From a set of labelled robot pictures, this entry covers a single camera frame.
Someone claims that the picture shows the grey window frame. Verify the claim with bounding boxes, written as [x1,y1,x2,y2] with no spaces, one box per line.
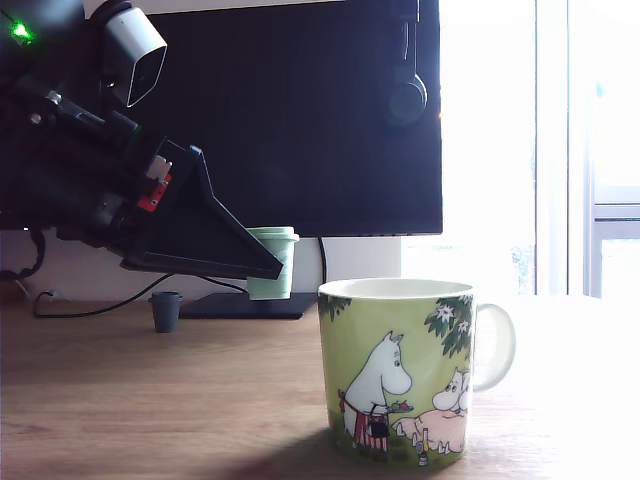
[583,74,640,300]

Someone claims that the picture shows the pale green coffee capsule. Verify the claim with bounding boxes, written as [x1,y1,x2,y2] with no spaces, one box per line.
[245,225,301,302]

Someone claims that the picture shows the dark grey coffee capsule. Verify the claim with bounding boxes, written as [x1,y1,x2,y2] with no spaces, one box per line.
[147,291,183,334]

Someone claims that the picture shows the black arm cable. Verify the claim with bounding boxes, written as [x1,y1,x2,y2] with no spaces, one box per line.
[0,227,47,282]

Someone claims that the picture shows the large black computer monitor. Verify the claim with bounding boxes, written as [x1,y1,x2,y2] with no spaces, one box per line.
[107,0,444,237]

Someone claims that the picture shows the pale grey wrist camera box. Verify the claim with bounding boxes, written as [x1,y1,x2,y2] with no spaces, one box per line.
[87,0,169,109]

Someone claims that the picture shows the black monitor stand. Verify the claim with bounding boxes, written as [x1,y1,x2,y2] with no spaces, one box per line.
[178,291,319,321]

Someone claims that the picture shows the black table cable with plug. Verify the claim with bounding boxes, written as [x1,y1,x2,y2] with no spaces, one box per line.
[32,272,250,319]

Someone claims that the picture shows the black headphones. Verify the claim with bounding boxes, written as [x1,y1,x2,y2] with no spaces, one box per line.
[387,0,430,126]

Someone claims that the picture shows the green cartoon print mug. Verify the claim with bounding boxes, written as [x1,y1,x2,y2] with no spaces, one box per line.
[316,278,517,470]

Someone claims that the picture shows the black monitor power cable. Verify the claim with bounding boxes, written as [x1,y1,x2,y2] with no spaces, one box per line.
[317,236,330,287]

